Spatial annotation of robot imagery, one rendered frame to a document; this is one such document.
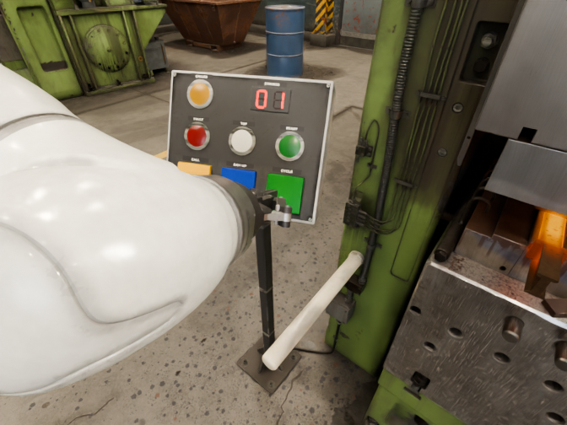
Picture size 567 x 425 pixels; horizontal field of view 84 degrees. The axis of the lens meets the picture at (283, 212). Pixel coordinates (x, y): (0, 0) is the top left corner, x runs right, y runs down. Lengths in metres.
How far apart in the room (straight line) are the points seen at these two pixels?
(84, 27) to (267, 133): 4.47
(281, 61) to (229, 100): 4.49
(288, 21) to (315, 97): 4.44
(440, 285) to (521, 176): 0.25
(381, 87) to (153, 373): 1.40
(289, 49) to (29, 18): 3.12
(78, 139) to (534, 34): 0.53
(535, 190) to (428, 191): 0.27
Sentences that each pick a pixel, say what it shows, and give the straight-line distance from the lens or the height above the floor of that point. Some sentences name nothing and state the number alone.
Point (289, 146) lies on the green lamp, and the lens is 0.63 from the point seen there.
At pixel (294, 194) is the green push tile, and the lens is 0.63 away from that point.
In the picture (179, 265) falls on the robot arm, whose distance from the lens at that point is 0.16.
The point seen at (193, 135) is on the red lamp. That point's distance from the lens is 0.70.
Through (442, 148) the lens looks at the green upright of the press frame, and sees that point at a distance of 0.79.
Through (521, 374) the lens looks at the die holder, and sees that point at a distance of 0.83.
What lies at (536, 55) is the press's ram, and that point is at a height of 1.28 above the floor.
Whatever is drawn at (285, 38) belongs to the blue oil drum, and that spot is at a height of 0.54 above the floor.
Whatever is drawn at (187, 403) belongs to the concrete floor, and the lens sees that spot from 1.51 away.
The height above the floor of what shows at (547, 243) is 1.01.
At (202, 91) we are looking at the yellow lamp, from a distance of 0.71.
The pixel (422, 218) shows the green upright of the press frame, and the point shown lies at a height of 0.86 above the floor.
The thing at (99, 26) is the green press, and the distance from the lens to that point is 5.05.
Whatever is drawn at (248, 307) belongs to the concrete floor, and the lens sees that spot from 1.68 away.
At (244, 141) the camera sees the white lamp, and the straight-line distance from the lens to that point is 0.66.
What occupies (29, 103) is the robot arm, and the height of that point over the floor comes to 1.31.
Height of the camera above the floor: 1.37
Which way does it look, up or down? 39 degrees down
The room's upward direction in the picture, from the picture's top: straight up
